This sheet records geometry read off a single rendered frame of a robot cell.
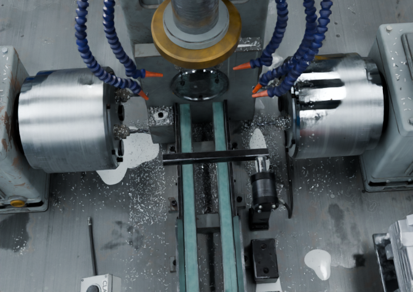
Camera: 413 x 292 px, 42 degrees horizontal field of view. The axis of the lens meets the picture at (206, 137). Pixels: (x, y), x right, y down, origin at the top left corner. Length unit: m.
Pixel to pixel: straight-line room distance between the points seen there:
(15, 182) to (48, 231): 0.21
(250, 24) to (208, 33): 0.37
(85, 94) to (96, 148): 0.12
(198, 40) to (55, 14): 0.91
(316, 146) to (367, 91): 0.17
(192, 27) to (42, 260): 0.77
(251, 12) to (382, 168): 0.50
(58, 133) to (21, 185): 0.21
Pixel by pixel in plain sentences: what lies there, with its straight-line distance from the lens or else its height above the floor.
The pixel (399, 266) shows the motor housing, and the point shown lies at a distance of 1.27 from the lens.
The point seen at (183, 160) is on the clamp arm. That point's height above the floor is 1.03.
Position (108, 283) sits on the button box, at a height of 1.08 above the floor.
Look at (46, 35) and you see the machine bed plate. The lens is 1.83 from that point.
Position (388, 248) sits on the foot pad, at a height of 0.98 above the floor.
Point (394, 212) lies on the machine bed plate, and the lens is 1.54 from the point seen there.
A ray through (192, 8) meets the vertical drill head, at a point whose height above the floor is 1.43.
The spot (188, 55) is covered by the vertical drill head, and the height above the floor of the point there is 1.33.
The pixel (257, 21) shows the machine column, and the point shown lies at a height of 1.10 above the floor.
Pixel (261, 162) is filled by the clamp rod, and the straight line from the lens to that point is 1.28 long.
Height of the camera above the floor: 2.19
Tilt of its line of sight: 64 degrees down
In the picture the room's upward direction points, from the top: 3 degrees counter-clockwise
